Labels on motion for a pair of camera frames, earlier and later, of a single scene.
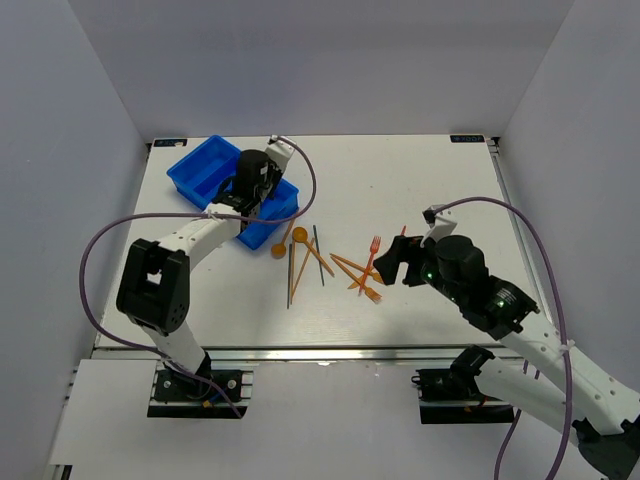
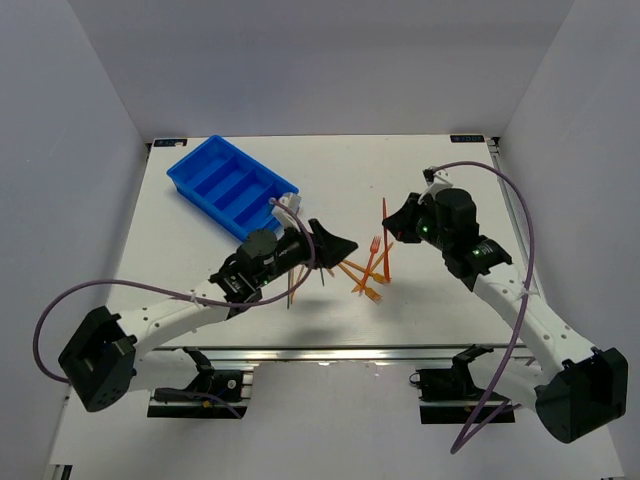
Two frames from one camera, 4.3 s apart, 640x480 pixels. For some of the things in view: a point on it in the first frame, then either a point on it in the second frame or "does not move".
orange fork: x=356 y=284 -> x=375 y=276
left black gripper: x=276 y=175 -> x=329 y=250
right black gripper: x=387 y=265 -> x=399 y=224
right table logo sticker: x=467 y=138 does not move
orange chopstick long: x=303 y=264 does not move
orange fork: x=369 y=292 does not move
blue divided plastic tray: x=200 y=174 does not move
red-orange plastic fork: x=375 y=244 does not move
